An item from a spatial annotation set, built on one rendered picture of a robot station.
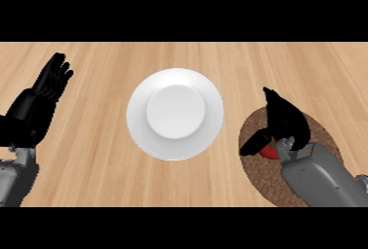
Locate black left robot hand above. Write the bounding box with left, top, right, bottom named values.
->
left=0, top=52, right=77, bottom=149

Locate red tomato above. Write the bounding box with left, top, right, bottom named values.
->
left=258, top=137, right=283, bottom=160

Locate brown round woven placemat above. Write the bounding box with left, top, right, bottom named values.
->
left=237, top=105, right=345, bottom=208

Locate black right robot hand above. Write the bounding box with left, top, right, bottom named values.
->
left=239, top=86, right=312, bottom=158

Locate white oval plate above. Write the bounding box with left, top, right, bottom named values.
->
left=126, top=67, right=227, bottom=161

